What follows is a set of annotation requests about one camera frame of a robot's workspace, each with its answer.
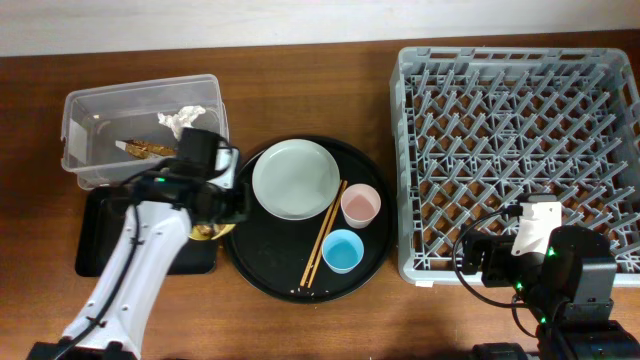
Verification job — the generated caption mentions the rectangular black tray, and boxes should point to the rectangular black tray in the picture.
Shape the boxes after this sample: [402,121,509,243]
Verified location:
[75,187,218,277]

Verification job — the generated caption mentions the blue cup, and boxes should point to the blue cup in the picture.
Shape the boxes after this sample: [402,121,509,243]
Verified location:
[321,229,364,274]

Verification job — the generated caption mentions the pink cup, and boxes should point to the pink cup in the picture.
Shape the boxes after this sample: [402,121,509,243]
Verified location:
[340,184,382,229]

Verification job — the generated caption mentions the brown food wrapper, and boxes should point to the brown food wrapper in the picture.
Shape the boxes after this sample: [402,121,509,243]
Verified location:
[115,140,176,159]

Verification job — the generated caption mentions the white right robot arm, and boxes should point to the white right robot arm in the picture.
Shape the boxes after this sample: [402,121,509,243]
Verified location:
[455,226,639,360]

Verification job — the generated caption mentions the pale green plate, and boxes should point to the pale green plate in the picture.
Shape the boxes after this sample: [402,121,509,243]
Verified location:
[251,139,341,221]

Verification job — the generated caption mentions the left wooden chopstick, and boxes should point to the left wooden chopstick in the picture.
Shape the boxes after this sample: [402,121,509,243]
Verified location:
[299,180,347,287]

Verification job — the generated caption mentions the round black tray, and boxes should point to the round black tray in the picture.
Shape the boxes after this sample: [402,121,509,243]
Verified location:
[220,134,394,304]

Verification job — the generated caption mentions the grey dishwasher rack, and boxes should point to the grey dishwasher rack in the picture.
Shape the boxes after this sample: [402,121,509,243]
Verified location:
[390,47,639,287]

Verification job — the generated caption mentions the clear plastic bin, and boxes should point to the clear plastic bin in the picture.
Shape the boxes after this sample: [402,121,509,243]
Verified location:
[61,74,229,190]

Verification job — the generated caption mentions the crumpled white tissue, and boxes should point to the crumpled white tissue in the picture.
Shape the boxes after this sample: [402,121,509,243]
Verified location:
[157,106,206,140]

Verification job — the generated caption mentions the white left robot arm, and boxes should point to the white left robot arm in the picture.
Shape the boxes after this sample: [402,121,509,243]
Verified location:
[28,128,250,359]

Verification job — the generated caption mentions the yellow bowl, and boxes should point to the yellow bowl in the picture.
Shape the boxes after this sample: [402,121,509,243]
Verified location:
[189,224,235,241]

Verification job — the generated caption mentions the food scraps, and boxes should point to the food scraps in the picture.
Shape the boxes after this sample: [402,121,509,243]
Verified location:
[192,225,215,238]

